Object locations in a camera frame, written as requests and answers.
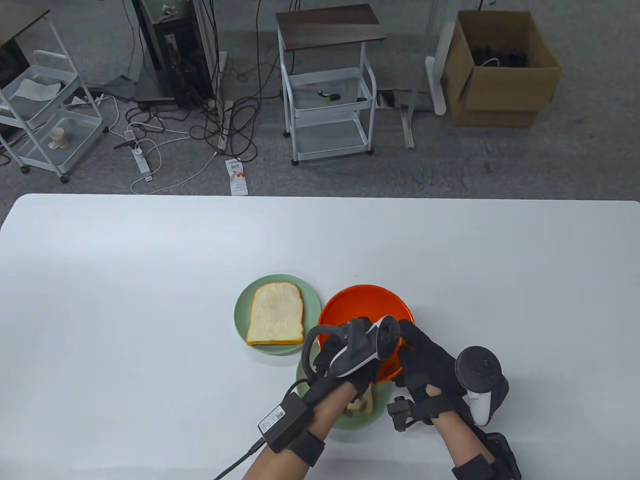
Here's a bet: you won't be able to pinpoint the person's right hand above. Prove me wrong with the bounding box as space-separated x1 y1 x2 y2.
394 320 473 426

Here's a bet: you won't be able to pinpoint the person's left hand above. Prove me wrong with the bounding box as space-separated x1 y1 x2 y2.
312 318 382 401

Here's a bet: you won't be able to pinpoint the orange bowl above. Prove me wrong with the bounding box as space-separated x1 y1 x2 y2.
317 284 416 385

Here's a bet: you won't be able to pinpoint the person's left forearm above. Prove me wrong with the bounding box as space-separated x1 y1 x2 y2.
242 384 358 480

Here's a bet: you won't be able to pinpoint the person's right forearm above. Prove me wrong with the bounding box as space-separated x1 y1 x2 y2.
431 411 483 480

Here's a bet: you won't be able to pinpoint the white black ringed controller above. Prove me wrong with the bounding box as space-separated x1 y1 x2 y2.
301 315 402 379

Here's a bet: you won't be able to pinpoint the bread piece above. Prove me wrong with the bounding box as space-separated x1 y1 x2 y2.
346 387 375 416

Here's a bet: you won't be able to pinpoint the white bread slice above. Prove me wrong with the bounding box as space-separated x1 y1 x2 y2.
245 282 305 347

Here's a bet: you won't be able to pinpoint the green plate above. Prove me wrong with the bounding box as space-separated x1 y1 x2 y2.
233 273 322 356
295 357 387 431

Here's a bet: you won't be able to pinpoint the black wrist-mounted device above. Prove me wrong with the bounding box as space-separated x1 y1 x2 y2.
479 432 522 480

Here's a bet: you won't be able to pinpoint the white paper packet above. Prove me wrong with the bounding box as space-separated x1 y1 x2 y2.
225 158 249 197

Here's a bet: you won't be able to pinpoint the grey metal desk foot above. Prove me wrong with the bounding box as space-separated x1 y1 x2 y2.
377 88 434 150

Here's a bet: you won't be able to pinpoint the grey power strip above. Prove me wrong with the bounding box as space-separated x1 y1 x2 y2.
216 99 234 152

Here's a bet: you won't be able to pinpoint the cardboard box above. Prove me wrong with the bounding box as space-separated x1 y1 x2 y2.
440 10 562 129

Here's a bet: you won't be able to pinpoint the white desk leg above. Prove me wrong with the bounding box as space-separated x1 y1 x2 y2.
425 0 458 117

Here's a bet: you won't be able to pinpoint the white power strip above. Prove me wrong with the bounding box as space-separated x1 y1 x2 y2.
123 130 154 182

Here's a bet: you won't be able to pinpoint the black items in box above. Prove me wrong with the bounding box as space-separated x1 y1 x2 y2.
471 44 530 69

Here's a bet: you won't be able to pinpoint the white cart with wooden top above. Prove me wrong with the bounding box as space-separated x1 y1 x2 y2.
275 4 389 167

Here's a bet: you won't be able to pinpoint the black computer tower stand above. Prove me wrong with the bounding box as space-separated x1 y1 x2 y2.
131 0 222 112

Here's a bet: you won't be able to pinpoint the white crumpled paper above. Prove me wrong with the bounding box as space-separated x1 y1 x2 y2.
12 79 62 99

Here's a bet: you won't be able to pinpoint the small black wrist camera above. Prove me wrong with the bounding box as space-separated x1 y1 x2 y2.
387 395 437 434

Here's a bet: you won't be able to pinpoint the black labelled wrist camera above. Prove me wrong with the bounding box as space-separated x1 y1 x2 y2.
257 391 314 454

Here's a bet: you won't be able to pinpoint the black wrist strap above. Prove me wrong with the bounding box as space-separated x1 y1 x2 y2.
287 429 326 468
451 452 497 480

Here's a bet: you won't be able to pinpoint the black camera cable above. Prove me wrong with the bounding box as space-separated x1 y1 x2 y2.
214 436 267 480

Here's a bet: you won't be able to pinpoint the white cable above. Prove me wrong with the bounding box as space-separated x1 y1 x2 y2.
130 139 219 196

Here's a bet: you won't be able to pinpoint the tangle of black cables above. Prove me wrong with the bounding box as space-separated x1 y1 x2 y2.
120 0 286 162

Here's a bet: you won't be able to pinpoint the white wire-tray cart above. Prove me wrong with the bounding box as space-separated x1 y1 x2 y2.
0 9 110 184

